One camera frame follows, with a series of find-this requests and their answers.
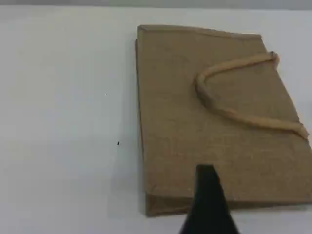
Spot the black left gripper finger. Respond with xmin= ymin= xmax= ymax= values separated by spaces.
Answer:
xmin=179 ymin=164 xmax=241 ymax=234

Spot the brown burlap tote bag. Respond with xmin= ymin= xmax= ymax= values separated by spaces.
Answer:
xmin=134 ymin=24 xmax=312 ymax=218

